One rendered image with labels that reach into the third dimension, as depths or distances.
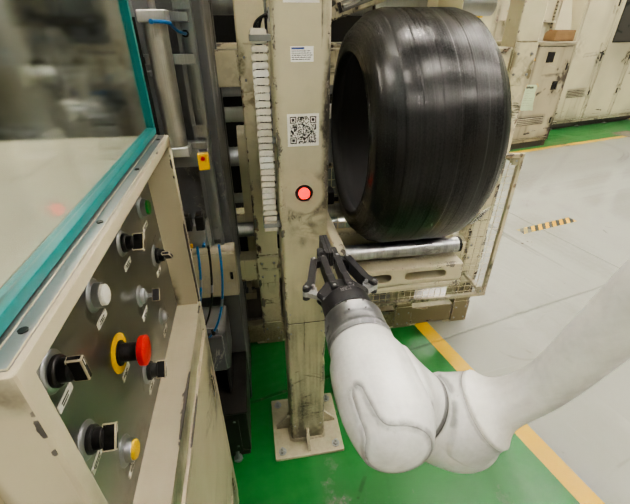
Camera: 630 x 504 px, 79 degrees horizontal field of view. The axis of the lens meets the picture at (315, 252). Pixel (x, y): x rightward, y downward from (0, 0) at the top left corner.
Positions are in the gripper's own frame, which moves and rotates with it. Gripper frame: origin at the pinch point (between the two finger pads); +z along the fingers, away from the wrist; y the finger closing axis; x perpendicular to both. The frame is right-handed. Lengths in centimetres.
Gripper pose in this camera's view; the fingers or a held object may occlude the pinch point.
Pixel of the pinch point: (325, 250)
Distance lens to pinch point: 73.6
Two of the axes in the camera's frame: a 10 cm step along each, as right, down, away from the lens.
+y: -9.9, 0.8, -1.4
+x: 0.0, 8.6, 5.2
